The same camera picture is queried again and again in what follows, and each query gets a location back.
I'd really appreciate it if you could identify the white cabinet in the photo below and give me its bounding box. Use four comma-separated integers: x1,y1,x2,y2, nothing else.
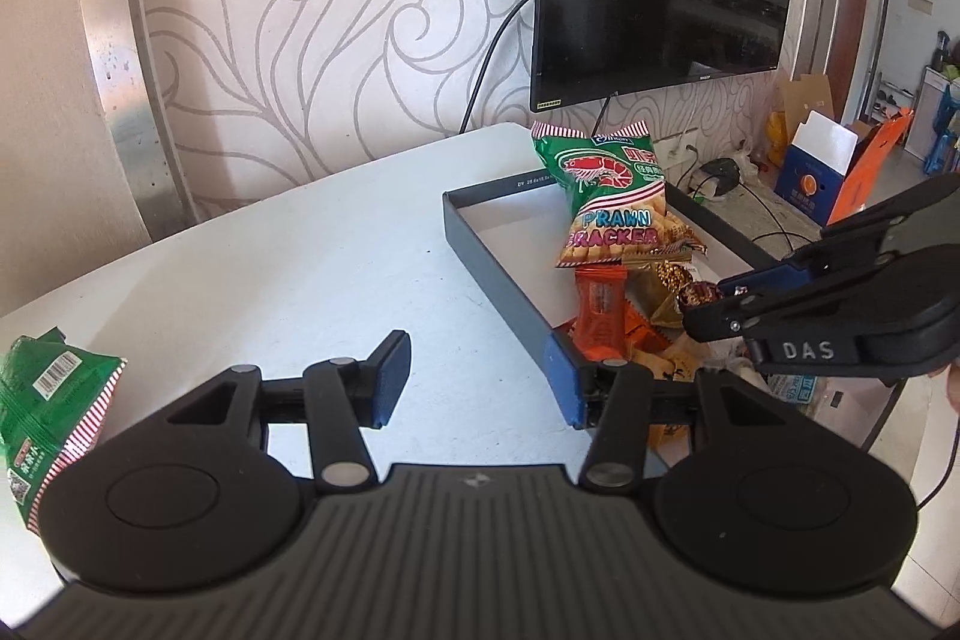
919,66,960,157

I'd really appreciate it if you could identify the green prawn cracker bag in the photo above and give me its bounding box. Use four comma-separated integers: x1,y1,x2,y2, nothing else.
531,119,710,271

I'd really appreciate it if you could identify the white snack packet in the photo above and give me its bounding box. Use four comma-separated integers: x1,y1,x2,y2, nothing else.
765,372,842,420

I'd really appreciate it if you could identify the orange snack packet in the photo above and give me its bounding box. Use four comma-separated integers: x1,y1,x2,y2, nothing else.
576,269,629,363

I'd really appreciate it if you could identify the black television cable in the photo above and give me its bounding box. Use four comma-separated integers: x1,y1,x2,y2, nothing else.
459,0,538,136

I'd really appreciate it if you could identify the brown gold foil candy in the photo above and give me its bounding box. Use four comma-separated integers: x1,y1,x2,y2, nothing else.
677,278,722,313

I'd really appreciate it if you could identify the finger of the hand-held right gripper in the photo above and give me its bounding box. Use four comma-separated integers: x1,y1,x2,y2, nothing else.
681,250,923,343
716,173,960,298

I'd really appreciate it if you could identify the blue bag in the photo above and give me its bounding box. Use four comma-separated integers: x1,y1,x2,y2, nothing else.
926,85,958,173

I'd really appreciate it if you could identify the black floor cable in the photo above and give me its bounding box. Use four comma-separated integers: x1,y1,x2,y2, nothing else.
739,182,823,260

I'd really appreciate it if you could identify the green chips bag on table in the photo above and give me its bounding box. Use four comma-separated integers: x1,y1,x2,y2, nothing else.
0,326,127,532

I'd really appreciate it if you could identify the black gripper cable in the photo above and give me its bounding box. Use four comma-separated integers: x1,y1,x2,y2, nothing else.
916,411,960,513

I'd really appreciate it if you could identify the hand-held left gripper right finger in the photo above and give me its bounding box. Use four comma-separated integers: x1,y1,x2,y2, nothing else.
544,334,807,491

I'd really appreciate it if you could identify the black shallow box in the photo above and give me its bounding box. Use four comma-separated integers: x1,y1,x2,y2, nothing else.
442,169,779,380

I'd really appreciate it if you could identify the blue and orange cardboard box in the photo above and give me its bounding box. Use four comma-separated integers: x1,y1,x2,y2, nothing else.
775,110,860,226

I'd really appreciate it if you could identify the brown cardboard box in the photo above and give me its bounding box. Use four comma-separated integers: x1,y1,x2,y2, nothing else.
780,74,838,136

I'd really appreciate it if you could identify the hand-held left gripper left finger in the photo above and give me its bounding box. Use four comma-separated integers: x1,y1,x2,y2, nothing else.
166,331,412,492

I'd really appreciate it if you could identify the black power adapter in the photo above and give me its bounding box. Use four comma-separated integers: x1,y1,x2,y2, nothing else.
705,158,743,196

